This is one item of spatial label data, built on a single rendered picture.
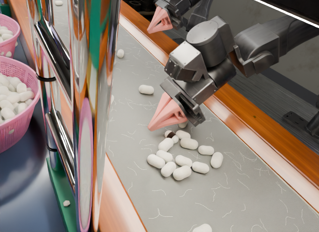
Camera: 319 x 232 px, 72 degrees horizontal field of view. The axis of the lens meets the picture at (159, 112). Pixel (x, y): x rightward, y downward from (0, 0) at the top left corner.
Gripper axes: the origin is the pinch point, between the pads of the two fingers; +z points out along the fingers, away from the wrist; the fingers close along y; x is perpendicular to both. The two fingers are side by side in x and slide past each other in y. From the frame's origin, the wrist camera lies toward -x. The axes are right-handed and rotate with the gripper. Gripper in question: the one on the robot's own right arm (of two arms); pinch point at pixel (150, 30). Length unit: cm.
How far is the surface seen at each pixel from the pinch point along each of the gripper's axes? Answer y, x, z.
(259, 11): -99, 153, -148
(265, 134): 44.9, 7.6, -0.9
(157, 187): 45, -9, 23
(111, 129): 29.6, -10.3, 24.1
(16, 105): 15.7, -19.1, 36.0
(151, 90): 21.9, -2.8, 12.6
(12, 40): -6.6, -20.0, 31.7
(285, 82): -32, 198, -117
